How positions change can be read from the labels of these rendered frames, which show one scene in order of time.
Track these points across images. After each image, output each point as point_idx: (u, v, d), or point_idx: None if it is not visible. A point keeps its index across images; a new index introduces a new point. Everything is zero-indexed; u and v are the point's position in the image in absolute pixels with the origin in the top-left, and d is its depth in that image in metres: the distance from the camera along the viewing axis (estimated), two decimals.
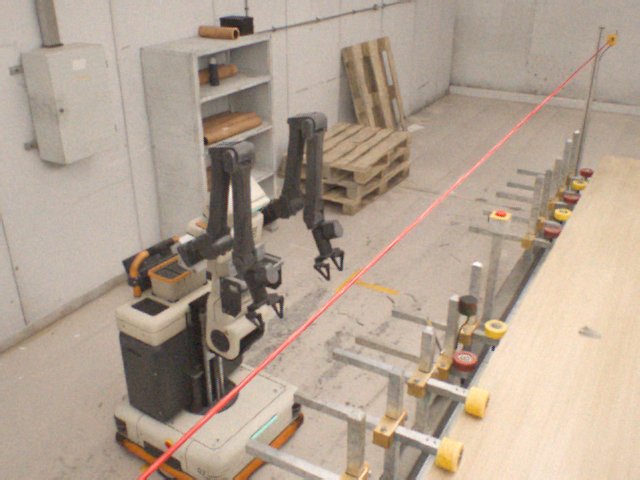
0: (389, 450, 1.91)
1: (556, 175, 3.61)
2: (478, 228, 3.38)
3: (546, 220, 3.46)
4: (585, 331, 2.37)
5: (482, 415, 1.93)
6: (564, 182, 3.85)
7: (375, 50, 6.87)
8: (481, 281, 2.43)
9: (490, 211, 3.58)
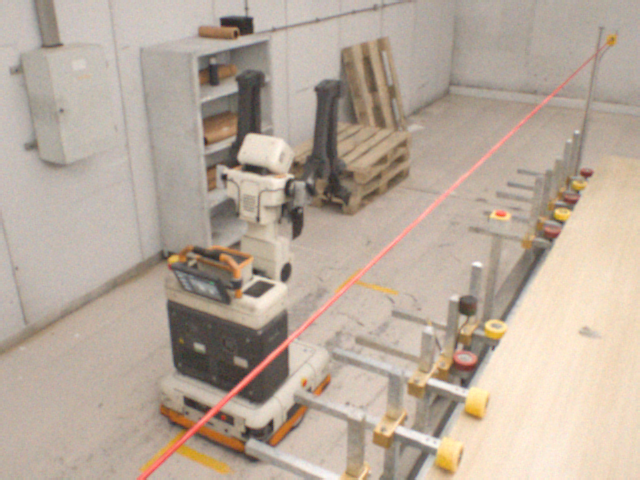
0: (389, 450, 1.91)
1: (556, 175, 3.61)
2: (478, 228, 3.38)
3: (546, 220, 3.46)
4: (585, 331, 2.37)
5: (482, 415, 1.93)
6: (564, 182, 3.85)
7: (375, 50, 6.87)
8: (481, 281, 2.43)
9: (490, 211, 3.58)
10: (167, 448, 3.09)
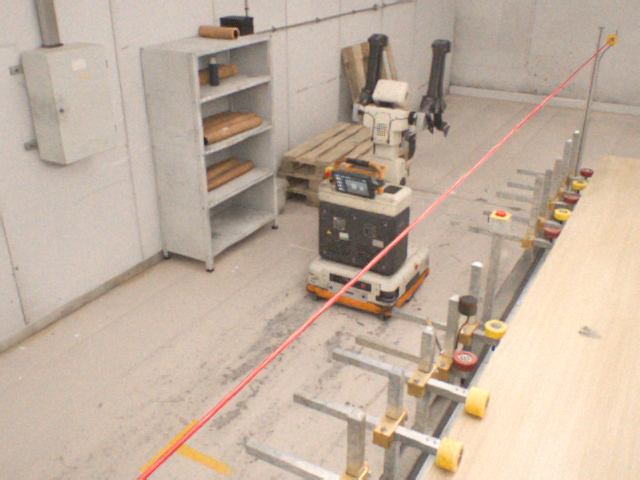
0: (389, 450, 1.91)
1: (556, 175, 3.61)
2: (478, 228, 3.38)
3: (546, 220, 3.46)
4: (585, 331, 2.37)
5: (482, 415, 1.93)
6: (564, 182, 3.85)
7: None
8: (481, 281, 2.43)
9: (490, 211, 3.58)
10: (167, 448, 3.09)
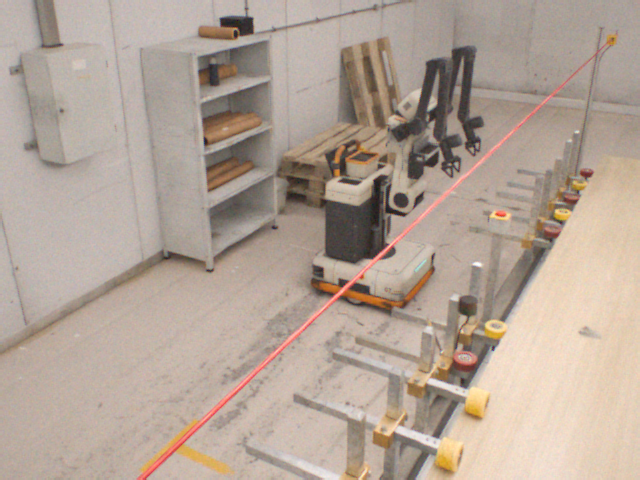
0: (389, 450, 1.91)
1: (556, 175, 3.61)
2: (478, 228, 3.38)
3: (546, 220, 3.46)
4: (585, 331, 2.37)
5: (482, 415, 1.93)
6: (564, 182, 3.85)
7: (375, 50, 6.87)
8: (481, 281, 2.43)
9: (490, 211, 3.58)
10: (167, 448, 3.09)
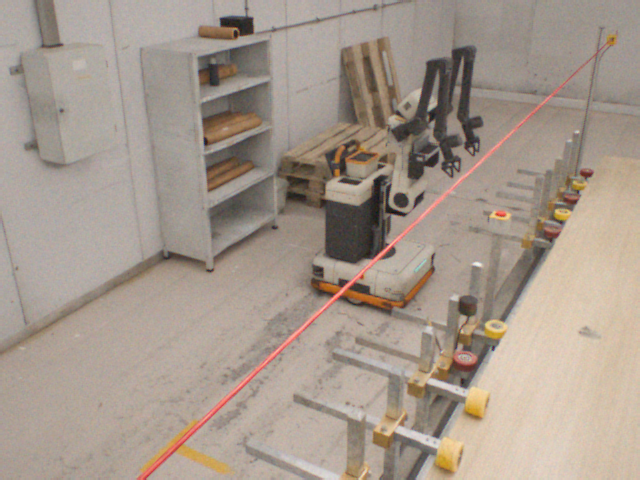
0: (389, 450, 1.91)
1: (556, 175, 3.61)
2: (478, 228, 3.38)
3: (546, 220, 3.46)
4: (585, 331, 2.37)
5: (482, 415, 1.93)
6: (564, 182, 3.85)
7: (375, 50, 6.87)
8: (481, 281, 2.43)
9: (490, 211, 3.58)
10: (167, 448, 3.09)
